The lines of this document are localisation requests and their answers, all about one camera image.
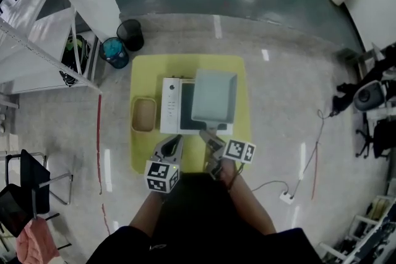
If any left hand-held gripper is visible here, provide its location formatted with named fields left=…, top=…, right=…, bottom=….
left=144, top=134, right=185, bottom=195

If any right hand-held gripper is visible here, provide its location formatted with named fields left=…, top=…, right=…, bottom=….
left=199, top=129, right=257, bottom=181

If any white induction cooker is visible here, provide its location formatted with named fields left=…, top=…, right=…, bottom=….
left=160, top=77, right=235, bottom=136

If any grey square frying pan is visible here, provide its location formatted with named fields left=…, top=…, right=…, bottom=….
left=190, top=68, right=239, bottom=142

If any person's right forearm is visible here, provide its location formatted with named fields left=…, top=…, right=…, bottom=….
left=218, top=160, right=277, bottom=236

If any person's left forearm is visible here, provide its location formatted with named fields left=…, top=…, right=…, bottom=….
left=129, top=188, right=168, bottom=231

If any yellow low table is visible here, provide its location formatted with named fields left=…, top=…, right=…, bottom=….
left=129, top=54, right=252, bottom=176

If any person's black clothing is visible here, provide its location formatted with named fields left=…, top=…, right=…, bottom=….
left=86, top=171, right=324, bottom=264

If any white power strip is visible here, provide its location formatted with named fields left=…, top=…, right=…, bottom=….
left=279, top=190, right=295, bottom=205

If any blue wastebasket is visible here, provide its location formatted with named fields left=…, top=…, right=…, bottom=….
left=98, top=36, right=130, bottom=70

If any black mesh wastebasket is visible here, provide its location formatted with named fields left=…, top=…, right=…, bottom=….
left=116, top=19, right=145, bottom=53

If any black and green backpack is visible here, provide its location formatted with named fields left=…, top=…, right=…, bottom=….
left=59, top=35, right=91, bottom=88

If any black garment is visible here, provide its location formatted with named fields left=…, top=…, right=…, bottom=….
left=332, top=44, right=396, bottom=112

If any black folding chair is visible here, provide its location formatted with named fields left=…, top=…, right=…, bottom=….
left=5, top=148, right=74, bottom=223

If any grey round stool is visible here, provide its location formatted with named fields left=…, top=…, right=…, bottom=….
left=353, top=80, right=388, bottom=112

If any white storage shelf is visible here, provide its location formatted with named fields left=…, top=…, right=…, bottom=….
left=318, top=194, right=396, bottom=264

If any pink cloth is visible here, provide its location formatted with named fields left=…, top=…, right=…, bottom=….
left=15, top=219, right=60, bottom=264

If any black swivel chair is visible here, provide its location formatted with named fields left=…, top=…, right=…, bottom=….
left=355, top=119, right=396, bottom=160

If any white metal shelf rack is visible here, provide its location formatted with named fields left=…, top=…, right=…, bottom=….
left=0, top=0, right=103, bottom=96

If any grey cable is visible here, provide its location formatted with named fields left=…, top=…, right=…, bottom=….
left=250, top=180, right=290, bottom=195

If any black cable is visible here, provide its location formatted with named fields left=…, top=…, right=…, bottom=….
left=292, top=109, right=337, bottom=195

